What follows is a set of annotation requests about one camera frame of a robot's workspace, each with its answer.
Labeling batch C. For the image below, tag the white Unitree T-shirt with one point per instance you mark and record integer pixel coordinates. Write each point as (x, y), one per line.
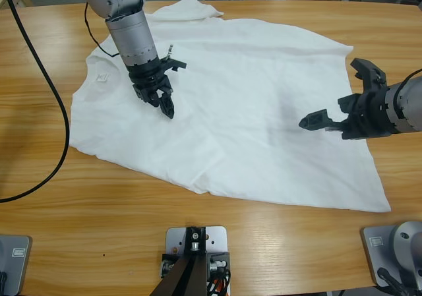
(230, 128)

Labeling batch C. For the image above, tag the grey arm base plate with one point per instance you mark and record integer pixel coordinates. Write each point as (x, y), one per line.
(16, 266)
(376, 250)

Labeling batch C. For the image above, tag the white mount block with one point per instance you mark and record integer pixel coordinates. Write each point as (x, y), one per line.
(217, 236)

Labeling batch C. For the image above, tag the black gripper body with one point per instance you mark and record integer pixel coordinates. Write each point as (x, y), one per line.
(148, 78)
(366, 118)

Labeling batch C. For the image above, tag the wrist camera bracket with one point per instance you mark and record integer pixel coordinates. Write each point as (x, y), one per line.
(369, 73)
(176, 64)

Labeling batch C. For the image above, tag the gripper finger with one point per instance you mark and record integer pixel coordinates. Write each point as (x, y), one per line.
(167, 106)
(316, 120)
(333, 129)

